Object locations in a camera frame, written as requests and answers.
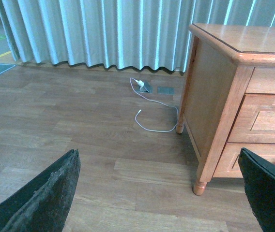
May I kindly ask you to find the grey pleated curtain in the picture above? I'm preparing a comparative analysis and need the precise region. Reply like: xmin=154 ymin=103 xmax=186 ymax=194
xmin=0 ymin=0 xmax=275 ymax=72

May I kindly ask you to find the wooden drawer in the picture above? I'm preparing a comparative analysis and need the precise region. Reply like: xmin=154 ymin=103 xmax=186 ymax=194
xmin=213 ymin=143 xmax=275 ymax=178
xmin=228 ymin=94 xmax=275 ymax=144

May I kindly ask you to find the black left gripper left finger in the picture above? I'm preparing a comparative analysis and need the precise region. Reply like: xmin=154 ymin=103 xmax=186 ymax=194
xmin=0 ymin=149 xmax=81 ymax=232

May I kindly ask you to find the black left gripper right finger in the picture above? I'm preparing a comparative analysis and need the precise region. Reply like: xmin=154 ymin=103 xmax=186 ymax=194
xmin=238 ymin=147 xmax=275 ymax=232

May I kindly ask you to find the white plug in socket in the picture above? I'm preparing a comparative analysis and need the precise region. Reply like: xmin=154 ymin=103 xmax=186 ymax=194
xmin=135 ymin=80 xmax=145 ymax=88

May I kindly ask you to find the white floor cable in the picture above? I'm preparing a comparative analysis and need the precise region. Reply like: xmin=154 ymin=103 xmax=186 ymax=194
xmin=129 ymin=77 xmax=179 ymax=132

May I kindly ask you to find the open grey floor socket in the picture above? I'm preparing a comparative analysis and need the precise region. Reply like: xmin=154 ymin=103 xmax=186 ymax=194
xmin=139 ymin=81 xmax=153 ymax=93

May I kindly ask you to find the wooden nightstand cabinet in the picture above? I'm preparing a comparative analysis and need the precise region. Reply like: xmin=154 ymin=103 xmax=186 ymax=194
xmin=176 ymin=23 xmax=275 ymax=195

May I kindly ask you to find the closed grey floor socket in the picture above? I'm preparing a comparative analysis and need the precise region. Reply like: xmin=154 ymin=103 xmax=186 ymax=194
xmin=157 ymin=87 xmax=174 ymax=95

